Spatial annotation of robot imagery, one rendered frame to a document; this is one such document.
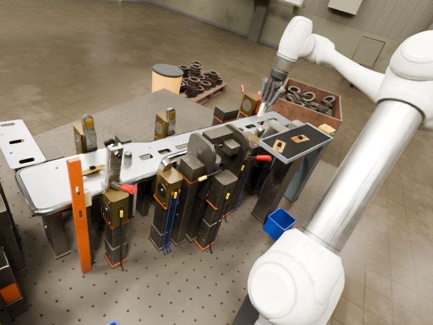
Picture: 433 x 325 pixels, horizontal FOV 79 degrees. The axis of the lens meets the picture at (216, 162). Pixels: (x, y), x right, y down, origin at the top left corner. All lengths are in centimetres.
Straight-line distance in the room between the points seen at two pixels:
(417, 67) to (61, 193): 98
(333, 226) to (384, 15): 833
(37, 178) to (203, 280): 67
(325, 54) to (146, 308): 120
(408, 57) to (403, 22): 812
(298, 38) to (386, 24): 767
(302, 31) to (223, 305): 109
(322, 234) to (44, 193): 78
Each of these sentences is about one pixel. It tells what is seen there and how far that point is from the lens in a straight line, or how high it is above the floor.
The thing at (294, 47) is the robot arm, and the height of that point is 145.
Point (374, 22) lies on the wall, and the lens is 884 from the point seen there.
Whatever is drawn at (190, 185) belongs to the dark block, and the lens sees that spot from 90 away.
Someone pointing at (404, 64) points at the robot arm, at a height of 157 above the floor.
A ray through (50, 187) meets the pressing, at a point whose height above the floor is 100.
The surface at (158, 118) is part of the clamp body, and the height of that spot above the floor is 103.
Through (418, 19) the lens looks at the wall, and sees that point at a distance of 889.
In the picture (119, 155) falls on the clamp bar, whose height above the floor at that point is 120.
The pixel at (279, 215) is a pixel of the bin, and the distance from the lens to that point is 137.
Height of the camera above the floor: 165
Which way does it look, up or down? 36 degrees down
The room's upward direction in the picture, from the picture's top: 16 degrees clockwise
